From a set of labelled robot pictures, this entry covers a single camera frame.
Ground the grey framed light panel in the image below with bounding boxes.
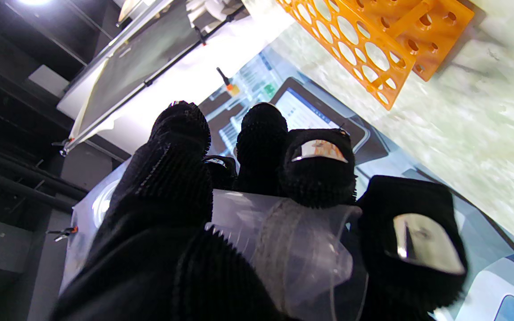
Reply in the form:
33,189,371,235
56,0,251,154

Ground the grey wall box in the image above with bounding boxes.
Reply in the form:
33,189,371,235
28,65,70,97

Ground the printed laboratory backdrop banner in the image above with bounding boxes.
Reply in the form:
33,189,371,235
61,42,514,321

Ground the clear plastic test tube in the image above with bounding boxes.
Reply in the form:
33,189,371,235
205,189,369,321

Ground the orange test tube rack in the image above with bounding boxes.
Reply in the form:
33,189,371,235
277,0,475,111

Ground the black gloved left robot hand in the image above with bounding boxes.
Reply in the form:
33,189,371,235
50,102,468,321

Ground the orange tipped spring clamp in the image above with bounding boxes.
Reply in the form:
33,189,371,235
46,226,79,243

